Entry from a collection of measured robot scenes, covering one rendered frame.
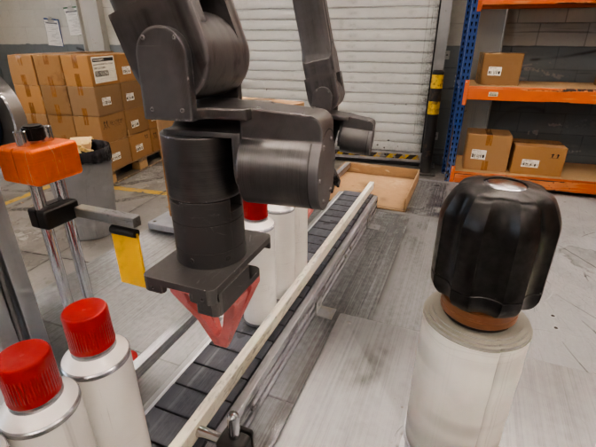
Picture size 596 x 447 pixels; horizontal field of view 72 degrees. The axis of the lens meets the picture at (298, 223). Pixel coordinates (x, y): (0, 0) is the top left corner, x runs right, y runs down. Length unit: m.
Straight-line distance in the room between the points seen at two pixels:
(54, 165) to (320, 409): 0.38
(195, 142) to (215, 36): 0.07
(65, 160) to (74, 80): 3.74
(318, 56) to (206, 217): 0.51
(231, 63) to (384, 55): 4.23
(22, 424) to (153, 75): 0.24
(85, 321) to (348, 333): 0.39
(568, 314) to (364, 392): 0.46
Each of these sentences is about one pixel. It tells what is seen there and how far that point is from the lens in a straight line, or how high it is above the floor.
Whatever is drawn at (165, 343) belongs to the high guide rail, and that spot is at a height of 0.96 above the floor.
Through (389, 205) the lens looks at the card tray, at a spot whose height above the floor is 0.83.
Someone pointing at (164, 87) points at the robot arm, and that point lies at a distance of 0.28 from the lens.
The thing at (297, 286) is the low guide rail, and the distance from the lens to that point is 0.65.
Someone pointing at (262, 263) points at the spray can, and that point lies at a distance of 0.57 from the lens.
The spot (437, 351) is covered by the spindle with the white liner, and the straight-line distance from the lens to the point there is 0.36.
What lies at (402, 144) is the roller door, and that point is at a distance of 4.62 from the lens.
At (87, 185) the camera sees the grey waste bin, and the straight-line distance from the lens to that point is 2.99.
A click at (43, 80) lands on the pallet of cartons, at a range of 4.36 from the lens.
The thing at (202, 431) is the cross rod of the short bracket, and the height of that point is 0.91.
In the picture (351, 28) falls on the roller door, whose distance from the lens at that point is 4.56.
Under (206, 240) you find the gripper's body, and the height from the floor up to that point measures 1.13.
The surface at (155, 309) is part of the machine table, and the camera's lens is 0.79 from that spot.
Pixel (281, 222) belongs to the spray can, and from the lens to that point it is 0.61.
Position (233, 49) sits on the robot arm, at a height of 1.27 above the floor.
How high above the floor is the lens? 1.27
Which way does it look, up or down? 25 degrees down
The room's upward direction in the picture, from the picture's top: straight up
